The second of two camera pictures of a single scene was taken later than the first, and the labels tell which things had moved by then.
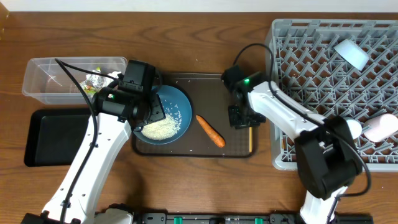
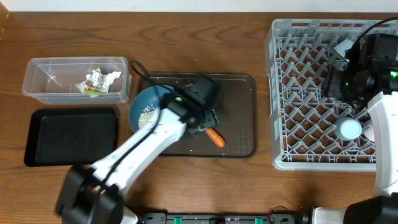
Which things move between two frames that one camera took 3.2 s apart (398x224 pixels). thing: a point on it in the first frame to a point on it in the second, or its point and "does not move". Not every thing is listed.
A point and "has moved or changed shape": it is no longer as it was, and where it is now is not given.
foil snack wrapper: x=94 y=82 does not move
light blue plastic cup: x=355 y=128 does not move
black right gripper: x=236 y=120 to x=335 y=78
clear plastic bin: x=46 y=83 does not move
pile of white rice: x=164 y=129 has moved or changed shape
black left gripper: x=158 y=114 to x=214 y=118
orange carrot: x=214 y=135 does not move
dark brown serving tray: x=210 y=98 does not move
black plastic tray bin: x=53 y=136 does not move
